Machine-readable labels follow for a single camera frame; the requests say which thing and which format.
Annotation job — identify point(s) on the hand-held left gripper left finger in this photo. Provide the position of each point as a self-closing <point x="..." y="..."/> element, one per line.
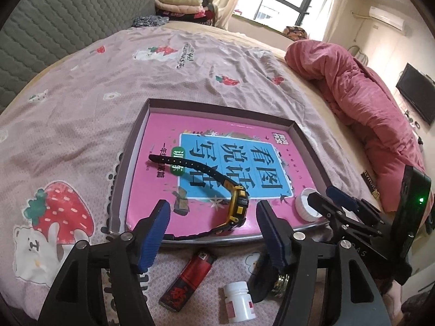
<point x="154" y="234"/>

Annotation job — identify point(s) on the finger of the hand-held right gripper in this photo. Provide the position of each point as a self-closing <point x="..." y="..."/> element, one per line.
<point x="324" y="209"/>
<point x="343" y="195"/>

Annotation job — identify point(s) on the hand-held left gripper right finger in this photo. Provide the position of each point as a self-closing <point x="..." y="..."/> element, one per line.
<point x="270" y="234"/>

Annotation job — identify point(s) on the white earbud case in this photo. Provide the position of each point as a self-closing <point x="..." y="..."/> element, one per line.
<point x="304" y="207"/>

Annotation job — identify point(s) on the black and yellow wristwatch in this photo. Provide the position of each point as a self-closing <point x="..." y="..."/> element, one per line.
<point x="238" y="203"/>

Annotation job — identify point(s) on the red lighter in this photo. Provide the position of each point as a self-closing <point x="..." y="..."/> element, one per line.
<point x="190" y="278"/>

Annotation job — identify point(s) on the white pill bottle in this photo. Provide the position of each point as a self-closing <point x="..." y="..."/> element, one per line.
<point x="239" y="304"/>

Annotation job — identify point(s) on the grey cardboard box tray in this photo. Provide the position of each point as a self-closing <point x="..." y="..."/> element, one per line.
<point x="136" y="135"/>

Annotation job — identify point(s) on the person's right forearm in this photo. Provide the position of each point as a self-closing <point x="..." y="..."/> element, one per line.
<point x="392" y="298"/>

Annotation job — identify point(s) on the pink book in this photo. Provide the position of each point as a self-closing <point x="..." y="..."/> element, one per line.
<point x="159" y="183"/>

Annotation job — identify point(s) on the pink quilt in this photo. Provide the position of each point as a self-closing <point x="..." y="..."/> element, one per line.
<point x="356" y="102"/>

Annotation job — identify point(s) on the black television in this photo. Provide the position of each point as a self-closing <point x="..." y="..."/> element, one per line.
<point x="416" y="93"/>

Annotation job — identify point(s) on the pink printed strawberry blanket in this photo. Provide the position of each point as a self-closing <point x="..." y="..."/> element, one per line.
<point x="85" y="108"/>

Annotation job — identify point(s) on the colourful patterned cushion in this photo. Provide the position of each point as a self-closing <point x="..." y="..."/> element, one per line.
<point x="295" y="32"/>

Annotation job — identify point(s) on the white air conditioner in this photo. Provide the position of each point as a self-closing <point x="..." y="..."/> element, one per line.
<point x="387" y="18"/>

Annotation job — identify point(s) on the blue patterned cloth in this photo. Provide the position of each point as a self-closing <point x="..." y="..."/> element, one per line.
<point x="149" y="21"/>

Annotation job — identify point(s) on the dark red folded clothes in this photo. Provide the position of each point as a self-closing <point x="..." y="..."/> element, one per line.
<point x="197" y="18"/>

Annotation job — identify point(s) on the pink folded cloth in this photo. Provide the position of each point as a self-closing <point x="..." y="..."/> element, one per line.
<point x="180" y="9"/>

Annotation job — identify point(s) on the grey quilted headboard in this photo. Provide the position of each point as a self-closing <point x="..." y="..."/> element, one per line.
<point x="68" y="17"/>

